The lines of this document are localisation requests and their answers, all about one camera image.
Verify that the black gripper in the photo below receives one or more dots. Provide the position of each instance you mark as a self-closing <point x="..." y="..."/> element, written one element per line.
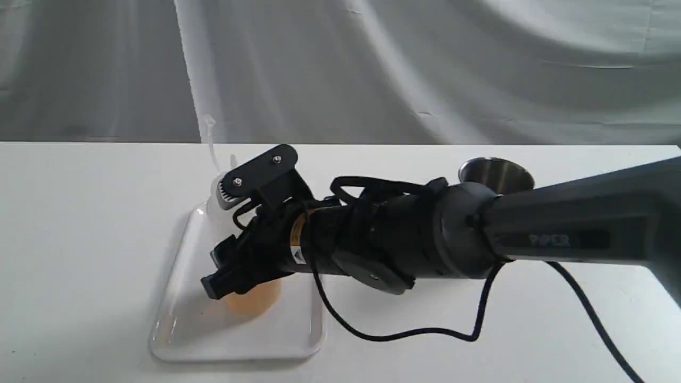
<point x="272" y="204"/>

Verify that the translucent squeeze bottle amber liquid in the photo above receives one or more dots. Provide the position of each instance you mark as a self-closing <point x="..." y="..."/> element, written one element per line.
<point x="261" y="298"/>

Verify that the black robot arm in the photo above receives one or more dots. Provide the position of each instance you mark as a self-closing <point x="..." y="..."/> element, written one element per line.
<point x="387" y="234"/>

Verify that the stainless steel cup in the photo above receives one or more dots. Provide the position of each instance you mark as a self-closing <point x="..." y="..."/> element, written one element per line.
<point x="500" y="175"/>

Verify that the white rectangular plastic tray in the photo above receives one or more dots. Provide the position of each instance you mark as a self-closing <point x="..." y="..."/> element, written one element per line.
<point x="192" y="328"/>

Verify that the grey fabric backdrop curtain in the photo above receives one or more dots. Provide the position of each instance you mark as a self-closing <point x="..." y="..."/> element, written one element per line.
<point x="342" y="72"/>

